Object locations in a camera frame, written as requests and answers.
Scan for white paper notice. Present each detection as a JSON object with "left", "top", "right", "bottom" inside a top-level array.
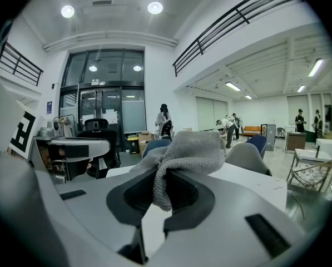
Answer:
[{"left": 106, "top": 109, "right": 119, "bottom": 125}]

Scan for black backpack rig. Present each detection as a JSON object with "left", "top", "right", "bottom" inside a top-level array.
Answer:
[{"left": 161, "top": 121, "right": 174, "bottom": 139}]

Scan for brown cardboard box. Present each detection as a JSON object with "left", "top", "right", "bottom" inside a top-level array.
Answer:
[{"left": 137, "top": 131, "right": 156, "bottom": 157}]

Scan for black framed glass entrance door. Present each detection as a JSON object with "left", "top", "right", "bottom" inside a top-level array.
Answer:
[{"left": 59, "top": 48, "right": 147, "bottom": 151}]

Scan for round ceiling light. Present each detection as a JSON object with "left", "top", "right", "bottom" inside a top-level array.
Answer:
[
  {"left": 147, "top": 1, "right": 163, "bottom": 15},
  {"left": 61, "top": 5, "right": 76, "bottom": 18}
]

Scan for dark blue chair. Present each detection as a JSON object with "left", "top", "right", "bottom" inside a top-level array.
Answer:
[
  {"left": 142, "top": 139, "right": 172, "bottom": 160},
  {"left": 246, "top": 134, "right": 268, "bottom": 160}
]

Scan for white ceiling pipe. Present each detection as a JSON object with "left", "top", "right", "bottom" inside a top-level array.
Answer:
[{"left": 42, "top": 31, "right": 178, "bottom": 52}]

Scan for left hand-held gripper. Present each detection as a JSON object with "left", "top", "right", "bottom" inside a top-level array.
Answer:
[{"left": 7, "top": 100, "right": 111, "bottom": 184}]

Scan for grey upholstered chair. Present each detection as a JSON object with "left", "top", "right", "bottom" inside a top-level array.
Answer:
[{"left": 224, "top": 142, "right": 272, "bottom": 176}]

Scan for frosted glass panel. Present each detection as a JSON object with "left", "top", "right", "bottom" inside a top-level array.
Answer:
[{"left": 122, "top": 100, "right": 147, "bottom": 135}]

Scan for grey glass door cabinet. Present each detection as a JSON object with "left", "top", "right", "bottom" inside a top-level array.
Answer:
[{"left": 265, "top": 123, "right": 277, "bottom": 152}]

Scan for orange sofa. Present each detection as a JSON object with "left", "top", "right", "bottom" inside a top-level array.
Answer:
[{"left": 242, "top": 125, "right": 266, "bottom": 137}]

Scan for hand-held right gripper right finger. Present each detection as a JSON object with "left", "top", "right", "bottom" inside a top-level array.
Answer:
[{"left": 151, "top": 167, "right": 305, "bottom": 267}]

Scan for black office chair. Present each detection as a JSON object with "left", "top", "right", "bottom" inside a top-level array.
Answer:
[
  {"left": 83, "top": 118, "right": 110, "bottom": 132},
  {"left": 76, "top": 128, "right": 122, "bottom": 179}
]

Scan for grey cloth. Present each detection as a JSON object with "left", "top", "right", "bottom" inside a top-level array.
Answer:
[{"left": 129, "top": 131, "right": 225, "bottom": 212}]

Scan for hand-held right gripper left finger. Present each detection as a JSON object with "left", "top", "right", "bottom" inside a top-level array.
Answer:
[{"left": 0, "top": 151, "right": 158, "bottom": 267}]

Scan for brown wooden cabinet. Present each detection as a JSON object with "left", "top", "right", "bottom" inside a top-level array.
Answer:
[{"left": 285, "top": 131, "right": 308, "bottom": 153}]

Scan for yellow and black bin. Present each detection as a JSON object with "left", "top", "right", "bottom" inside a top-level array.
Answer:
[{"left": 126, "top": 136, "right": 140, "bottom": 155}]

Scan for gold wire chair patterned cushion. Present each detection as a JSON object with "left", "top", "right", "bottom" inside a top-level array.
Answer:
[{"left": 286, "top": 157, "right": 332, "bottom": 219}]

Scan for black balcony railing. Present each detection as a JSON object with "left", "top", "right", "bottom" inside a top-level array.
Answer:
[
  {"left": 172, "top": 0, "right": 304, "bottom": 77},
  {"left": 0, "top": 42, "right": 44, "bottom": 86}
]

